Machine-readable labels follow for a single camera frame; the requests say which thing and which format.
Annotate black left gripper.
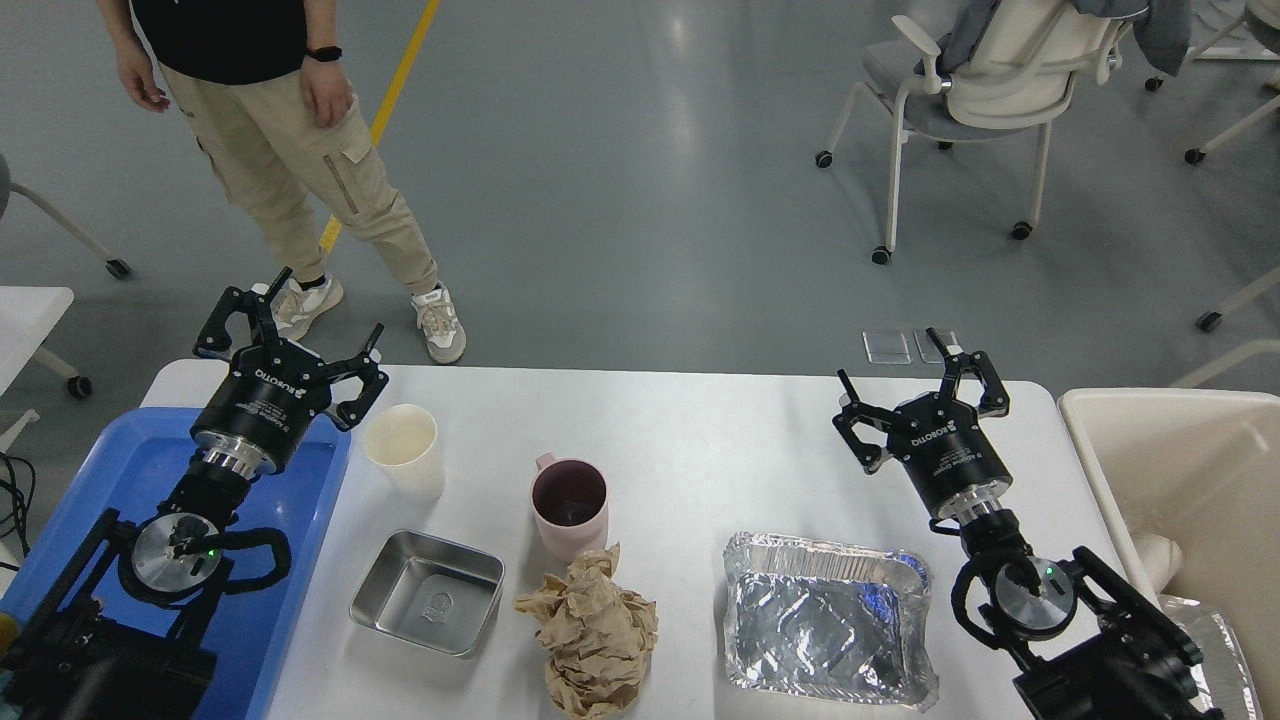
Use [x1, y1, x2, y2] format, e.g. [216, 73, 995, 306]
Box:
[189, 266, 390, 477]

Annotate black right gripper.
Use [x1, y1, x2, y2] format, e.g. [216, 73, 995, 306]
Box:
[833, 327, 1012, 520]

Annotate square steel tray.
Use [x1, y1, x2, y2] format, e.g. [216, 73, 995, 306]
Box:
[349, 530, 506, 659]

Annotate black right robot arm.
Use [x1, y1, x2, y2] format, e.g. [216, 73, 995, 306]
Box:
[832, 329, 1222, 719]

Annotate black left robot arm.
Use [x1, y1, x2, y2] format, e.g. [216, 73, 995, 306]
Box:
[3, 272, 388, 719]

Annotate clear floor socket cover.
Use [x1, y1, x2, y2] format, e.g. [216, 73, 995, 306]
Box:
[861, 329, 943, 365]

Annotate white paper cup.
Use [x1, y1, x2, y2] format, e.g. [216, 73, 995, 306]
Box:
[362, 404, 445, 503]

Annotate chair base at left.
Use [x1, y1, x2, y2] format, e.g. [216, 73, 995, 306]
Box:
[1, 154, 133, 281]

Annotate blue plastic tray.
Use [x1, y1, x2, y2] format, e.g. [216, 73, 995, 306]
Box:
[0, 406, 353, 720]

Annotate aluminium foil container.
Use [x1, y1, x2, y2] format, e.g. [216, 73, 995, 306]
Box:
[722, 532, 940, 712]

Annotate white side table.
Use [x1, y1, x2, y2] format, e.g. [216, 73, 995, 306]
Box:
[1, 286, 93, 398]

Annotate beige plastic bin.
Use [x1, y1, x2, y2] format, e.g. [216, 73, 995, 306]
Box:
[1059, 388, 1279, 719]

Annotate person in beige trousers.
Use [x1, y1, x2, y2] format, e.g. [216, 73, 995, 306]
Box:
[99, 1, 467, 364]

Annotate white office chair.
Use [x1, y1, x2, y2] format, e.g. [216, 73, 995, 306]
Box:
[815, 1, 1132, 265]

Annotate crumpled brown paper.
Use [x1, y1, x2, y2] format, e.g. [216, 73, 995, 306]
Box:
[513, 544, 659, 719]

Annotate chair legs at right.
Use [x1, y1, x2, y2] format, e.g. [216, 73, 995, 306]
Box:
[1146, 0, 1280, 391]

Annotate grey jacket on chair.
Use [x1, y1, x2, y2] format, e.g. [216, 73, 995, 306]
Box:
[934, 1, 1192, 76]

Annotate black cable at left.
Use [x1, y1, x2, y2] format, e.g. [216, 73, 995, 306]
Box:
[0, 452, 37, 561]

